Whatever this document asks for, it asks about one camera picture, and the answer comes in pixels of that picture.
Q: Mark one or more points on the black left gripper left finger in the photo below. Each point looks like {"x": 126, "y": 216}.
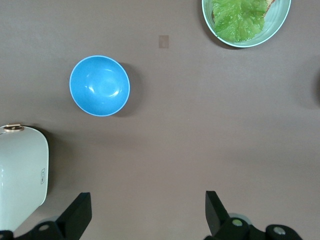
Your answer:
{"x": 75, "y": 220}

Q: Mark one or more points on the pale green plate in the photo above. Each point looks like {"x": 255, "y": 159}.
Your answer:
{"x": 275, "y": 27}

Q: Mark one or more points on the green lettuce leaf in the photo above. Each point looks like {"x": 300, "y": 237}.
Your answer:
{"x": 237, "y": 20}

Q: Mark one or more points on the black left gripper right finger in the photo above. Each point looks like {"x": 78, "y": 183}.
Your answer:
{"x": 220, "y": 222}

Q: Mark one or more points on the blue bowl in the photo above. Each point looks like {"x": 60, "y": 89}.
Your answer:
{"x": 99, "y": 85}

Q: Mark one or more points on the white toaster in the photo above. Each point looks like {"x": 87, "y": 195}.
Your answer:
{"x": 20, "y": 175}

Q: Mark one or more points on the brown tape patch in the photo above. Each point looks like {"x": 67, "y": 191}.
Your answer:
{"x": 163, "y": 41}

